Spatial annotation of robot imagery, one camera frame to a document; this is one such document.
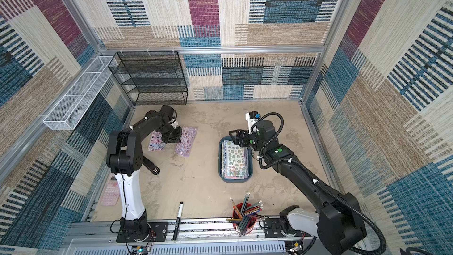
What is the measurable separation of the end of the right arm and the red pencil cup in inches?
9.5

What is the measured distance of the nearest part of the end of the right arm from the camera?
609 millimetres

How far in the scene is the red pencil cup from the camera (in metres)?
0.67
